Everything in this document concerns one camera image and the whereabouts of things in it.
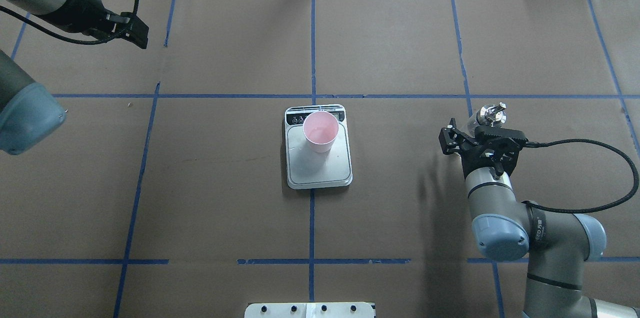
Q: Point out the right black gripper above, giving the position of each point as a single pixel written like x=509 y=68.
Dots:
x=449 y=140

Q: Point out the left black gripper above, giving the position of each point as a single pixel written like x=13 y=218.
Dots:
x=91 y=15

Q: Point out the clear glass sauce bottle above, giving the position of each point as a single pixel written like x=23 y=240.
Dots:
x=492 y=115

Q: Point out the pink paper cup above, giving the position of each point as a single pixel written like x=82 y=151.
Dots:
x=320 y=130

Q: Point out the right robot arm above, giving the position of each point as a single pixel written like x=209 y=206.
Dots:
x=558 y=242

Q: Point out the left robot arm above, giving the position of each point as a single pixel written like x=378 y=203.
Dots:
x=29 y=112

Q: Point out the silver kitchen scale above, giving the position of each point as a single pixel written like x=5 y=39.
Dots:
x=306 y=169

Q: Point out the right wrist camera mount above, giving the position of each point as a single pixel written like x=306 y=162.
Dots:
x=499 y=148

